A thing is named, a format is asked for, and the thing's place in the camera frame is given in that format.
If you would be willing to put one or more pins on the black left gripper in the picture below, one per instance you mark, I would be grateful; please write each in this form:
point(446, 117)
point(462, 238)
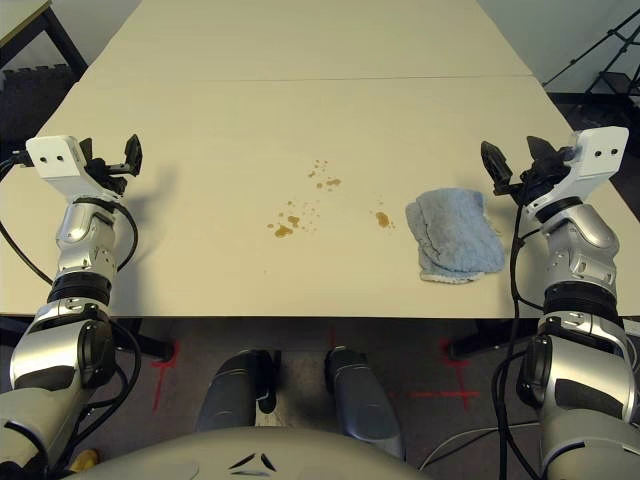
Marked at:
point(110, 175)

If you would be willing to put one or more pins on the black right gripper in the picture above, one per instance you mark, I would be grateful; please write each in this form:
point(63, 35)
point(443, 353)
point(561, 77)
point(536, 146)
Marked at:
point(540, 177)

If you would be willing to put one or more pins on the light blue rag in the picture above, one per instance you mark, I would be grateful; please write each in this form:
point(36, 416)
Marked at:
point(450, 230)

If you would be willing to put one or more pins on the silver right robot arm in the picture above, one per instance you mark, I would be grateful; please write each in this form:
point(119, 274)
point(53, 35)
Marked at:
point(575, 360)

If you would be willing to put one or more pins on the black foam floor mat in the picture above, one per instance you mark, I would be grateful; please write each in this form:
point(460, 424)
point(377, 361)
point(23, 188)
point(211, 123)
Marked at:
point(30, 100)

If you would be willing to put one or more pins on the black tripod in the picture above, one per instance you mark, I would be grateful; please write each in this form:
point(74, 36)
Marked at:
point(575, 60)

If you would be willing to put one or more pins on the black step stool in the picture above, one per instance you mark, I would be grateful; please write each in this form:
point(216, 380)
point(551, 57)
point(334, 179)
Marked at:
point(615, 80)

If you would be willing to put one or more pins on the black table foot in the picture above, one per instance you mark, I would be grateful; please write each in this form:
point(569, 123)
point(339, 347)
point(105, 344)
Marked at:
point(150, 345)
point(480, 340)

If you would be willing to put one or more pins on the grey left robot leg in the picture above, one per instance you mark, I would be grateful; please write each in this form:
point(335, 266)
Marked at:
point(230, 390)

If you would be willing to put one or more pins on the grey robot leg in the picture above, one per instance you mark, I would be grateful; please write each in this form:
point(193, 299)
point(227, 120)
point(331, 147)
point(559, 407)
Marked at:
point(360, 395)
point(230, 390)

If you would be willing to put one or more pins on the grey right robot leg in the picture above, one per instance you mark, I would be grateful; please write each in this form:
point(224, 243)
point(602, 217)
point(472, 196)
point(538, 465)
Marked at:
point(360, 395)

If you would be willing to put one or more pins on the yellow object on floor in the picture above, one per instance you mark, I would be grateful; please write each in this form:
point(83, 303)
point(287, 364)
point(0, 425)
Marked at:
point(87, 460)

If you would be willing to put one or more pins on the grey robot torso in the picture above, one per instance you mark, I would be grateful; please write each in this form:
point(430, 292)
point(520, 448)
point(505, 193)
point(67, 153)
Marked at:
point(225, 455)

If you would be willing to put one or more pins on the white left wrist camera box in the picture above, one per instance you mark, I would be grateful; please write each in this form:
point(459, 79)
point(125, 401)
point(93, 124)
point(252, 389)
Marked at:
point(55, 157)

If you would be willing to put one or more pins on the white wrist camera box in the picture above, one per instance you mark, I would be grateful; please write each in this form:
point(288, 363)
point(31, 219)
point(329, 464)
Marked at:
point(55, 157)
point(600, 150)

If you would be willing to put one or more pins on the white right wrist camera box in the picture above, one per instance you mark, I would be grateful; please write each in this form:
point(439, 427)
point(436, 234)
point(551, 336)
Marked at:
point(600, 150)

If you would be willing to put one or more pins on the side table with black frame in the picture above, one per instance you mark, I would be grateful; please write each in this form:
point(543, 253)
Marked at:
point(20, 15)

